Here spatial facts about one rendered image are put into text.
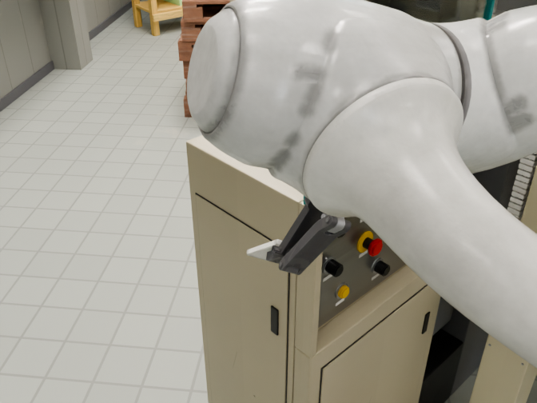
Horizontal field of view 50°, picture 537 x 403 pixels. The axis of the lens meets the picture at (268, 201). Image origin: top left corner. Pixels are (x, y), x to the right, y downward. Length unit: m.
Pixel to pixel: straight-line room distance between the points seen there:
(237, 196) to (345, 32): 0.89
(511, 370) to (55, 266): 2.19
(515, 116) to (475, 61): 0.05
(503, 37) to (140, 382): 2.18
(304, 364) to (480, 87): 0.96
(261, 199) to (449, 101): 0.83
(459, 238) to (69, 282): 2.77
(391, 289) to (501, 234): 1.16
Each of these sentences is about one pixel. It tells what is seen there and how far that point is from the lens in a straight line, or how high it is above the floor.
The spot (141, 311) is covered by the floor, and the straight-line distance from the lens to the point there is 2.74.
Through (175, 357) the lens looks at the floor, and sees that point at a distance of 2.51.
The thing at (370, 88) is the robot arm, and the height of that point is 1.72.
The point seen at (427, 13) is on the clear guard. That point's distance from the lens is 1.15.
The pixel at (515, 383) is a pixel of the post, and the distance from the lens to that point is 1.88.
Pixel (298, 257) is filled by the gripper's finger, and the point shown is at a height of 1.46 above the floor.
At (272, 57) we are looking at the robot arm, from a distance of 0.30.
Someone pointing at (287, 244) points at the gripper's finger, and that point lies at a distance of 0.62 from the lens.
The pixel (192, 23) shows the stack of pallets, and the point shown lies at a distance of 4.33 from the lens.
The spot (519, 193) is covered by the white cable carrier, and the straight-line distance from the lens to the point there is 1.57.
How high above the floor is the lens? 1.83
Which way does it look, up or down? 32 degrees down
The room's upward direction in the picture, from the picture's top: straight up
